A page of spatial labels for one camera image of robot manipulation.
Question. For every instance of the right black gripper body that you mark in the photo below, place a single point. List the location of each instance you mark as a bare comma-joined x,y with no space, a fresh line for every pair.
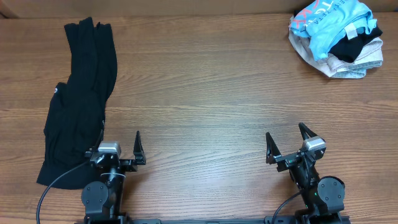
290,158

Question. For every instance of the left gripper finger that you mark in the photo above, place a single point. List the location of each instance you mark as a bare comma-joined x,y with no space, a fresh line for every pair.
99,139
140,157

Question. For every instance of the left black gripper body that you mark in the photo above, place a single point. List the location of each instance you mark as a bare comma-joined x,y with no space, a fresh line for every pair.
123,162

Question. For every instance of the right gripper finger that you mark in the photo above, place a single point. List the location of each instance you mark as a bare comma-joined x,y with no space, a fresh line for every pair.
306,132
272,151

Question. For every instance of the black shorts garment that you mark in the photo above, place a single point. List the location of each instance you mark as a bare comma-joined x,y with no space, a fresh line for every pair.
77,108

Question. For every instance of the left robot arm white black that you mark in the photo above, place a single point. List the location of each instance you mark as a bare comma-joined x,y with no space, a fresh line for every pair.
103,198

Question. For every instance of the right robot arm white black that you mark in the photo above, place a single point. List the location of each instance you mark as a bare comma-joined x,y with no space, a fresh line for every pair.
323,197

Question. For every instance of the black folded garment in pile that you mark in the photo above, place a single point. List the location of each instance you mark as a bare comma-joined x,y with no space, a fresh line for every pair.
348,50

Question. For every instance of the beige folded garment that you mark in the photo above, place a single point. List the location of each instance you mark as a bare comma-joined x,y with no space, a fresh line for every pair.
370,57

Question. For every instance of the light blue printed shirt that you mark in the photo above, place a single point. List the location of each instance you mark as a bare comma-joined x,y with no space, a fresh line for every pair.
326,22

